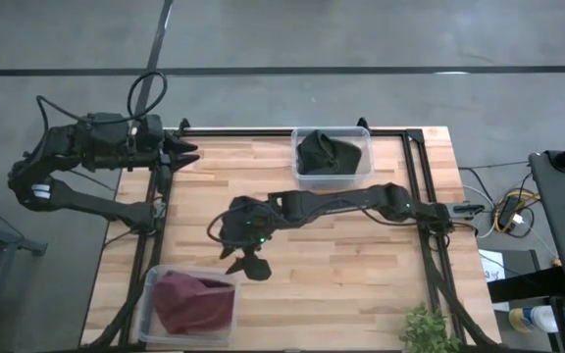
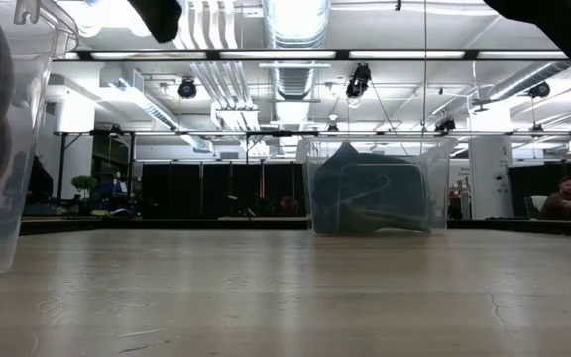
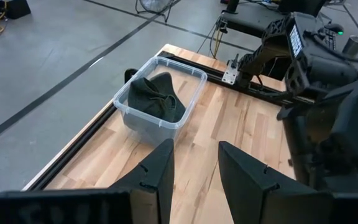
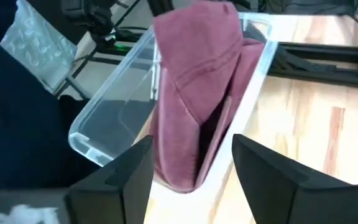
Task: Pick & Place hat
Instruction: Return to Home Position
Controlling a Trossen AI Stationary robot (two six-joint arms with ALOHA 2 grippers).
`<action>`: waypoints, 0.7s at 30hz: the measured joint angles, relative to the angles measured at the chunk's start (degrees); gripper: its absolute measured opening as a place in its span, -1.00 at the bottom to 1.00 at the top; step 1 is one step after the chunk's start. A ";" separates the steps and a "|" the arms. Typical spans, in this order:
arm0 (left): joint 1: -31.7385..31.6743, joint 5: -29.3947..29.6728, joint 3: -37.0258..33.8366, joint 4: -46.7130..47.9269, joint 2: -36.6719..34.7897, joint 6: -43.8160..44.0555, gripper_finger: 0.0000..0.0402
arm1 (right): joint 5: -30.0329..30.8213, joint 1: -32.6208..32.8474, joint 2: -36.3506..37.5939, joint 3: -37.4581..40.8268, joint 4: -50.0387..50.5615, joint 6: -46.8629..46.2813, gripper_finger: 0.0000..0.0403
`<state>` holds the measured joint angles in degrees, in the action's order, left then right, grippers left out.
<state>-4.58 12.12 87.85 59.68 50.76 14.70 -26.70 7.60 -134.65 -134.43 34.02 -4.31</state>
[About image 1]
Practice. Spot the green leafy plant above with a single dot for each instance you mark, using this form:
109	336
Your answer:
427	331

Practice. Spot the white bottle yellow cap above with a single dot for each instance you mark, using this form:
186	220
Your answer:
540	318

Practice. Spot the clear plastic bin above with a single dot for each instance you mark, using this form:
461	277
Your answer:
189	339
331	181

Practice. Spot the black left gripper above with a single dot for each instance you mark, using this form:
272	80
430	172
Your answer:
152	154

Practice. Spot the black aluminium table frame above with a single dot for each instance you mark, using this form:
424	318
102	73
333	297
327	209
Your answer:
243	132

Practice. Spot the black power strip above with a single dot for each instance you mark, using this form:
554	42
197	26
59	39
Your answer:
509	211

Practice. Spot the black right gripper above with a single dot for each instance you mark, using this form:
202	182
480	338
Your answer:
243	225

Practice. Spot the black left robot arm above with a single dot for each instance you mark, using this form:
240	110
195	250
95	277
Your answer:
91	208

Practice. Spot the white paper sheet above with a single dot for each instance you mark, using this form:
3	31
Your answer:
488	262

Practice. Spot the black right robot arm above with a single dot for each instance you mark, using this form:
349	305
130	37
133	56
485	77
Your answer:
336	201

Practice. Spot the black stand bar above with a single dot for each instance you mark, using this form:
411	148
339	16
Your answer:
528	284

